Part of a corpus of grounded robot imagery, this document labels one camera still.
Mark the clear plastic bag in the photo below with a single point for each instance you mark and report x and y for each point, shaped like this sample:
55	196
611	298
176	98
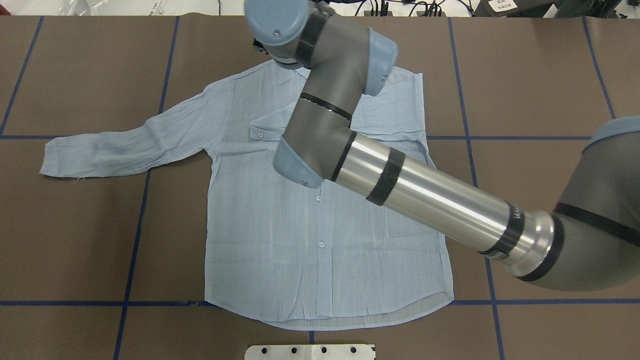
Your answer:
112	7

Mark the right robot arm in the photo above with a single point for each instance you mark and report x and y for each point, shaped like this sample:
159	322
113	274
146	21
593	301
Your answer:
589	242

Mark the light blue button-up shirt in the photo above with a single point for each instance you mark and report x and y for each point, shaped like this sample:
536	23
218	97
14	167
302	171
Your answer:
290	256

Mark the right orange-port USB hub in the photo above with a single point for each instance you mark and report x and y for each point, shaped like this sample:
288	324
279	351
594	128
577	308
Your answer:
424	9

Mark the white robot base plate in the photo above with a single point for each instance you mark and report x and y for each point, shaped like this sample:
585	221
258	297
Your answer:
311	352

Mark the dark grey labelled box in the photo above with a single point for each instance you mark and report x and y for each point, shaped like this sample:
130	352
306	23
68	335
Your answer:
512	8

